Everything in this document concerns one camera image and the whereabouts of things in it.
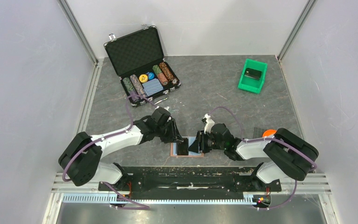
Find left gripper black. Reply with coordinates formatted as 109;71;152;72
155;118;183;144

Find colourful toy block set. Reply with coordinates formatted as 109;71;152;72
253;127;277;139

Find yellow dealer button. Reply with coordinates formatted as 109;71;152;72
138;74;149;83

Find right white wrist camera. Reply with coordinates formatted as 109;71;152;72
201;113;215;133

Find tan leather card holder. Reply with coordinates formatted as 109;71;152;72
170;136;204;157

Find blue playing card deck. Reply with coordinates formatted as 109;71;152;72
142;79;164;97

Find purple poker chip row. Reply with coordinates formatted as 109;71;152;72
130;74;147;97

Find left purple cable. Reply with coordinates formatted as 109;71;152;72
62;94;157;211

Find green poker chip row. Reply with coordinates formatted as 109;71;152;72
123;77;137;95

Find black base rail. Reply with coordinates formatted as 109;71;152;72
112;166;282;203

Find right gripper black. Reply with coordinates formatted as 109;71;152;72
187;130;226;153

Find green red chip row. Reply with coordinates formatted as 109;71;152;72
152;65;168;86

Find black poker chip case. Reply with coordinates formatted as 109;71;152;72
103;25;181;107

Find blue dealer button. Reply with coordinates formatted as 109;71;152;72
147;72;155;80

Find black credit card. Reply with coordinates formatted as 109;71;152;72
176;138;189;156
245;68;262;80

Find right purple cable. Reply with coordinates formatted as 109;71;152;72
209;106;318;211

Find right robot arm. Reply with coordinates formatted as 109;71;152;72
188;124;319;190

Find purple cable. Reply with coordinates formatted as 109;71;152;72
62;94;157;211
209;106;318;211

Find green plastic bin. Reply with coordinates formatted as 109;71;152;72
238;59;268;94

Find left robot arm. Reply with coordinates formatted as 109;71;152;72
58;107;183;190

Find orange brown chip row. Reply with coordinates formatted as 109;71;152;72
159;62;178;84

